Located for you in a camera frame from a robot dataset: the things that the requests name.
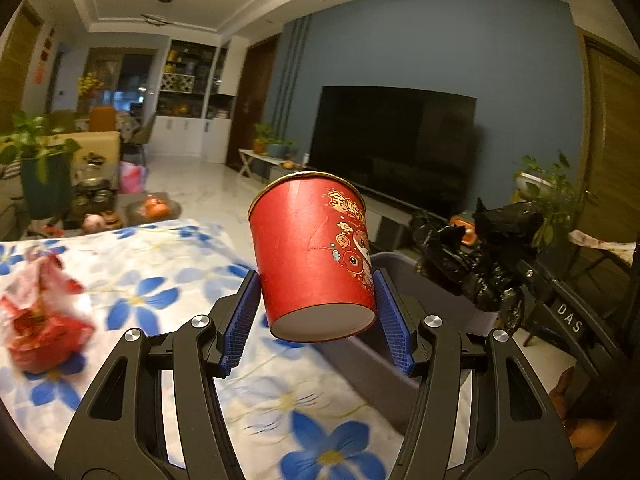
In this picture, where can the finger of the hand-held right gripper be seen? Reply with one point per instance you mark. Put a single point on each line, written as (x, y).
(531, 272)

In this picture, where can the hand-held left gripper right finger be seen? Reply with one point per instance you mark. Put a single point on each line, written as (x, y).
(395, 325)

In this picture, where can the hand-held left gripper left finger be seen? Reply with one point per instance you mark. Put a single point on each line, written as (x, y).
(240, 320)

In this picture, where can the black plastic bag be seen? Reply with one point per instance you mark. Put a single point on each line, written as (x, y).
(480, 270)

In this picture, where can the grey plastic bin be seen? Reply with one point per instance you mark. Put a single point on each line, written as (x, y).
(360, 365)

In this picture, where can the red paper cup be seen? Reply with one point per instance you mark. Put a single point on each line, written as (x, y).
(305, 260)

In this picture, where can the person's right hand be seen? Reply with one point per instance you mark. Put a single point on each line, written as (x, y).
(592, 435)

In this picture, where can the potted plant in white pot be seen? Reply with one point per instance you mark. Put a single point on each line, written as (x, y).
(547, 195)

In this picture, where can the blue floral tablecloth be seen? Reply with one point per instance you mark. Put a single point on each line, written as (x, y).
(165, 260)

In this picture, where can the grey television stand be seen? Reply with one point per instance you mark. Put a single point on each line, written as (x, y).
(395, 217)

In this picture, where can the light wooden door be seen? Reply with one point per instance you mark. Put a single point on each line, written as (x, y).
(615, 160)

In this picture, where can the orange teapot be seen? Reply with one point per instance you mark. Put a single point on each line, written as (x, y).
(155, 206)

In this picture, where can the dark coffee table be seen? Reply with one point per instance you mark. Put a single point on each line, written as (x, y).
(130, 217)

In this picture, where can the white folding bench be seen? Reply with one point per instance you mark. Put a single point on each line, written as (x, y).
(265, 160)

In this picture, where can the pink gift bag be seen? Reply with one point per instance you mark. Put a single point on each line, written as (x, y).
(132, 177)

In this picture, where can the black television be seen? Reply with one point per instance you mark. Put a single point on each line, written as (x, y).
(390, 145)

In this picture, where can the small potted plants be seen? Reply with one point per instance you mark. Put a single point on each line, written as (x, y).
(272, 142)

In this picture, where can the red and white plastic bag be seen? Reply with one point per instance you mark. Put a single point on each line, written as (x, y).
(40, 330)

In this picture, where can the dark brown door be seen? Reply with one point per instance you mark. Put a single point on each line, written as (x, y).
(252, 105)

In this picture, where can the white display cabinet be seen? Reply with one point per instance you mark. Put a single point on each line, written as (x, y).
(190, 105)

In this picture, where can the teal plant pot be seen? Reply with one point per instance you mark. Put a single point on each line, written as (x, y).
(47, 185)

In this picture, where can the orange chair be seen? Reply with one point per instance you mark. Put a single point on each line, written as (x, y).
(102, 119)

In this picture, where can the green leafy houseplant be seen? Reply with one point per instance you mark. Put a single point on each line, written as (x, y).
(35, 135)

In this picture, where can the yellow flower bouquet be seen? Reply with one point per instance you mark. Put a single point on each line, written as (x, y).
(90, 85)

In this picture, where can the ceiling lamp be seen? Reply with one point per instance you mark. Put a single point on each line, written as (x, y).
(156, 19)

